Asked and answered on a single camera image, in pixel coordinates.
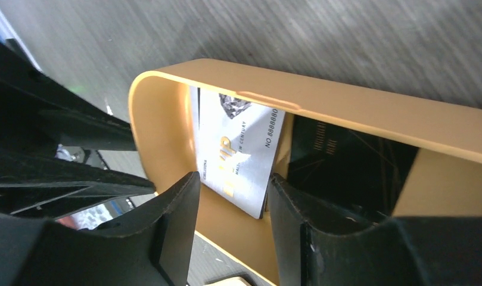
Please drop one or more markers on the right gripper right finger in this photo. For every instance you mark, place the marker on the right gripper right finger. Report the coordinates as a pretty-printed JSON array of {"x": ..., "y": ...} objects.
[{"x": 319, "y": 243}]

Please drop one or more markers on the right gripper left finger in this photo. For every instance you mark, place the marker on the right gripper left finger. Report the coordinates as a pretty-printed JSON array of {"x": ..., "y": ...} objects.
[{"x": 150, "y": 245}]

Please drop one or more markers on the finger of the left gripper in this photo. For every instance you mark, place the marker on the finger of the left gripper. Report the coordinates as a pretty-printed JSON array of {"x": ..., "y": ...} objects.
[
  {"x": 30, "y": 98},
  {"x": 38, "y": 187}
]

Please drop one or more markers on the beige card holder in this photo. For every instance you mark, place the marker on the beige card holder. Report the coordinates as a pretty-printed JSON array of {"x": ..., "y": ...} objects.
[{"x": 232, "y": 281}]

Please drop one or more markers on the orange oval tray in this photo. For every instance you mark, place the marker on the orange oval tray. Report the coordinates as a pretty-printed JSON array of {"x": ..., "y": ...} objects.
[{"x": 445, "y": 179}]

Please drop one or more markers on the right credit card in tray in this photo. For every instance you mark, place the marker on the right credit card in tray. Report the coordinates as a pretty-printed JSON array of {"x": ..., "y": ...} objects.
[{"x": 235, "y": 146}]

